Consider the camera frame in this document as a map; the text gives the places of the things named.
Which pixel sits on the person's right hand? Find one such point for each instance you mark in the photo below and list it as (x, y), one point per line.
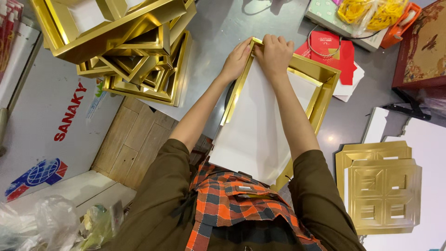
(277, 57)

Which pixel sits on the person's left hand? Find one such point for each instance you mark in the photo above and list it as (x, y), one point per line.
(235, 62)

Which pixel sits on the person's left fingers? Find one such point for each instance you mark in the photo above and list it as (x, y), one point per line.
(245, 46)

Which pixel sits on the gold cardboard box tray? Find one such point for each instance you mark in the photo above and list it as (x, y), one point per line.
(325, 82)

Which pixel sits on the white cardboard sheet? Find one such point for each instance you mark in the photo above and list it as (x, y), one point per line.
(254, 129)

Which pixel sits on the pale patterned flat box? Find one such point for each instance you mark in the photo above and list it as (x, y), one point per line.
(324, 14)

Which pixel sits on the red folded paper carton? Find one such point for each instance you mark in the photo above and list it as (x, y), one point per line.
(345, 61)

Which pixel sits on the white paper sheets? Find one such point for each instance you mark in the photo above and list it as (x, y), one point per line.
(350, 90)

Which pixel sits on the pile of gold box trays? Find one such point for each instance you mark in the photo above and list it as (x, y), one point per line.
(125, 45)

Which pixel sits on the bag of yellow bands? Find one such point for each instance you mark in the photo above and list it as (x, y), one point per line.
(372, 12)

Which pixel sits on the orange tape dispenser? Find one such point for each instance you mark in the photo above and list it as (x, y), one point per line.
(399, 29)

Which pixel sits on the orange plaid apron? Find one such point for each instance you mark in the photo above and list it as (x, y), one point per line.
(230, 205)

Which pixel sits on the gold die-cut cardboard flat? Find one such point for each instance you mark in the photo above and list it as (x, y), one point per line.
(369, 150)
(383, 195)

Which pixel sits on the black metal tool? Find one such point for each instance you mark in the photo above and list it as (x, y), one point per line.
(411, 104)

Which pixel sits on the dark red decorated box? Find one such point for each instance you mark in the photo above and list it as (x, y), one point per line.
(423, 48)

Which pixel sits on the clear plastic wrap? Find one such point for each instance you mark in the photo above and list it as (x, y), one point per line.
(435, 101)

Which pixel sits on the stack of white cardboard flats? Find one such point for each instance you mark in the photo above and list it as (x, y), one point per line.
(430, 146)

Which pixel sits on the white chest freezer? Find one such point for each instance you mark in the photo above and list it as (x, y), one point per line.
(45, 111)

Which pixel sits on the stack of red packets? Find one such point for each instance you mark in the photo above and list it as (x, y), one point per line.
(8, 28)

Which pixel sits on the heap of clear plastic bags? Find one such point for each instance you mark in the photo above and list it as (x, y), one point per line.
(55, 226)

